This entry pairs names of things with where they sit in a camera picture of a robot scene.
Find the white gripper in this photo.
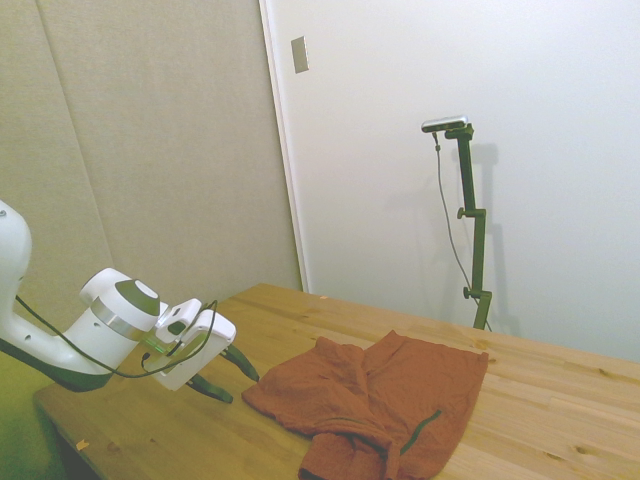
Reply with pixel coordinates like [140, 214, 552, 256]
[152, 309, 261, 405]

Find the rust red shirt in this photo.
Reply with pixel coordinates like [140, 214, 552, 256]
[241, 329, 490, 480]

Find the white door trim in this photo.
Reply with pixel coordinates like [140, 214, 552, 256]
[258, 0, 311, 294]

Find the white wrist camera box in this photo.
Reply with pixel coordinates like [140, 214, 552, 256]
[154, 298, 204, 337]

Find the dark green camera stand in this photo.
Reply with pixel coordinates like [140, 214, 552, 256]
[444, 124, 494, 330]

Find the grey wall plate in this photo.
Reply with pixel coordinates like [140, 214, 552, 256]
[290, 35, 311, 75]

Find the silver camera on stand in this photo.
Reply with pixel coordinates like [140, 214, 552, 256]
[421, 115, 471, 134]

